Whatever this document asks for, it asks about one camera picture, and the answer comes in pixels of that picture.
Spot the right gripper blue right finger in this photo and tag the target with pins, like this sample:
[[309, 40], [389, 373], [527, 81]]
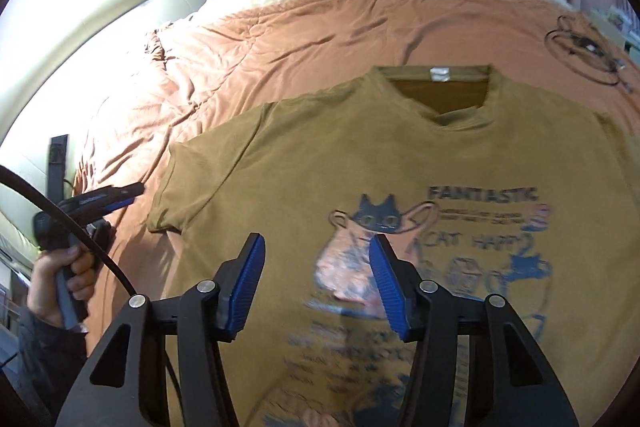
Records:
[[397, 282]]

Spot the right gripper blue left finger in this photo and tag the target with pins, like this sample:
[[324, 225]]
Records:
[[237, 280]]

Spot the dark sleeve left forearm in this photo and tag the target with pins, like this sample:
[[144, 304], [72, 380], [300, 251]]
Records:
[[49, 361]]

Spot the person's left hand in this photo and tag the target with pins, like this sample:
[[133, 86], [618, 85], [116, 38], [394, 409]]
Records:
[[42, 297]]

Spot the cream upholstered headboard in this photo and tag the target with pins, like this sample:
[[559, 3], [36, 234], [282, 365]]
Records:
[[60, 60]]

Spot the orange bed blanket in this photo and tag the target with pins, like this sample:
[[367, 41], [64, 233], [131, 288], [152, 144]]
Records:
[[494, 142]]

